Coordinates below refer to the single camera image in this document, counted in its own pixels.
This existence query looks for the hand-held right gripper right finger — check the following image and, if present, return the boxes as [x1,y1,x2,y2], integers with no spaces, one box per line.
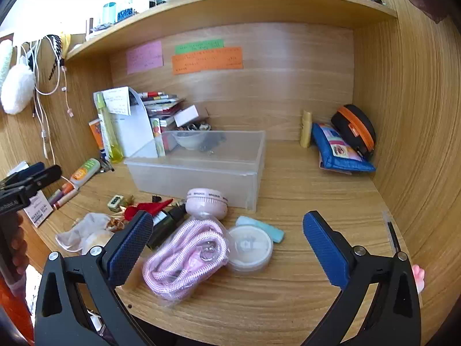
[299,211,422,346]

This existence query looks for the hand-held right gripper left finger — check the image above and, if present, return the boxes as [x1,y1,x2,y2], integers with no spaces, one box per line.
[34,211,155,346]

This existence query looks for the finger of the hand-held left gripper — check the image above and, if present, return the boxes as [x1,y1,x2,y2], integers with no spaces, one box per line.
[0,165,63,197]
[0,162,46,188]

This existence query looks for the red fabric pouch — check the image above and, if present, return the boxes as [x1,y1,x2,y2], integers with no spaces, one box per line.
[126,199,173,220]

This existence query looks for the pink cord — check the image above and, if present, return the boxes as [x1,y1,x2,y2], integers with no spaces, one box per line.
[142,216,231,301]

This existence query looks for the white cloth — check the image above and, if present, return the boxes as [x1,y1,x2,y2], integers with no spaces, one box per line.
[56,213,112,255]

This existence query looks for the light blue bottle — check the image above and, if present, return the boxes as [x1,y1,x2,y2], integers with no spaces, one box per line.
[236,215,285,244]

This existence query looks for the round white lidded container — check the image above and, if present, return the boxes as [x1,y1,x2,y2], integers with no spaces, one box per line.
[226,225,274,274]

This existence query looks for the pink round handheld fan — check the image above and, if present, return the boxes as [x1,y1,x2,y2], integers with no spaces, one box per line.
[185,187,230,220]

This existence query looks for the clear plastic storage box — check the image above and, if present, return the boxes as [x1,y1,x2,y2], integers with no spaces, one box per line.
[124,130,267,213]

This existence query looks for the wooden desktop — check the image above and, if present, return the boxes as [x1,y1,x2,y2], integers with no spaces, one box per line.
[34,139,429,343]

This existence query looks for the person's left hand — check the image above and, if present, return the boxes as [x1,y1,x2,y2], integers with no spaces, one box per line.
[11,236,28,280]

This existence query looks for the red capped stick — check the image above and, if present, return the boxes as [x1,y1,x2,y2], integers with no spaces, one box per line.
[54,182,75,202]

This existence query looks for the white labelled box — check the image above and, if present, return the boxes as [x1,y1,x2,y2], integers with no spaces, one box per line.
[23,191,54,227]

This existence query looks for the pink marker pen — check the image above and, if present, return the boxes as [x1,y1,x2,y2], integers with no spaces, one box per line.
[52,189,79,210]

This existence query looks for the cream filled jar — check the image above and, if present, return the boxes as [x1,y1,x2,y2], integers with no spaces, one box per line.
[82,231,116,256]

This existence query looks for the orange and green tube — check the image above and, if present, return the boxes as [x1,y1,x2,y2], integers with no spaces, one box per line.
[69,158,101,188]

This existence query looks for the dark green dropper bottle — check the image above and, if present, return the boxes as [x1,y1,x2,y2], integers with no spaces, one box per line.
[146,202,188,249]

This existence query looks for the small cream rectangular block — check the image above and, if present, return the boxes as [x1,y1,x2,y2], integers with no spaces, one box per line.
[107,195,135,213]

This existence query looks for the orange carton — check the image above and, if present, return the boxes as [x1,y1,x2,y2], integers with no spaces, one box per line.
[89,118,107,157]

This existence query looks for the yellow green spray bottle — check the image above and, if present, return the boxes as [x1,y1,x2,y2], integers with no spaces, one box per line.
[94,93,125,163]

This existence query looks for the white fluffy duster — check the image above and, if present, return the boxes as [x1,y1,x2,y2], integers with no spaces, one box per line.
[0,63,37,114]

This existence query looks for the pink toy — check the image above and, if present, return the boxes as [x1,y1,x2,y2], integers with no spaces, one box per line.
[411,264,426,294]

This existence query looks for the white paper file holder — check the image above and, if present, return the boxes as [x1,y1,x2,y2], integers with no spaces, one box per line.
[103,86,159,158]

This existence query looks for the white memo sheet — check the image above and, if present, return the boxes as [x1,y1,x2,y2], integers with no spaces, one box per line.
[103,87,131,116]

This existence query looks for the blue patterned pouch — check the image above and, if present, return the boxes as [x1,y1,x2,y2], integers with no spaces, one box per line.
[311,123,377,174]

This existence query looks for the fruit print carton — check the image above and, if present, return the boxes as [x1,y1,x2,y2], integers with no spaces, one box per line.
[149,117,170,155]

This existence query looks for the pale green fluffy duster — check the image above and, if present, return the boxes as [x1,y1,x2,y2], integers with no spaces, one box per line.
[0,38,14,87]

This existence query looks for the white bowl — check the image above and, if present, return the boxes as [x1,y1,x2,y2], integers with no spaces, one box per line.
[172,131,206,150]

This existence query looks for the pale yellow tube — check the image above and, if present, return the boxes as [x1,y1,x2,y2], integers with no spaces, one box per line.
[300,110,313,148]

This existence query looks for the black case orange zipper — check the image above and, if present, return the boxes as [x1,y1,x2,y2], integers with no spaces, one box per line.
[330,104,377,159]

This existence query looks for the yellow hanging item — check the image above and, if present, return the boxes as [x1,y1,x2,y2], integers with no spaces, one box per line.
[59,32,72,58]

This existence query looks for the small white box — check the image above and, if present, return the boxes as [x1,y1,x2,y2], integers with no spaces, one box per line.
[174,105,200,125]

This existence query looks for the pink sticky note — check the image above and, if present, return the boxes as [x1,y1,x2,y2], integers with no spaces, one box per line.
[126,41,164,75]

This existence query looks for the blue beaded container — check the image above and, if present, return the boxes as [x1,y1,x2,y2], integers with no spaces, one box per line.
[117,0,139,24]

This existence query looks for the orange sticky note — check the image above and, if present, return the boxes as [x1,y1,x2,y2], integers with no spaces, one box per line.
[172,47,243,76]

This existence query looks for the green sticky note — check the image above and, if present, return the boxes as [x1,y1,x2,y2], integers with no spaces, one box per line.
[175,39,224,54]

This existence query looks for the wooden shelf board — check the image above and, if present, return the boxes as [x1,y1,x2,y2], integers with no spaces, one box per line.
[65,0,398,62]

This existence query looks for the white charging cables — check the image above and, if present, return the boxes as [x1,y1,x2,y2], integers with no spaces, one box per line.
[20,40,58,168]

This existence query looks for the pink charging cable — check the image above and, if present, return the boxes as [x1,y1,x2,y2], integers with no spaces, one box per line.
[36,63,74,118]

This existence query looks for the black white striped cord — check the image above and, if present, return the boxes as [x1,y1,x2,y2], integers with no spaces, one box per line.
[47,34,67,83]

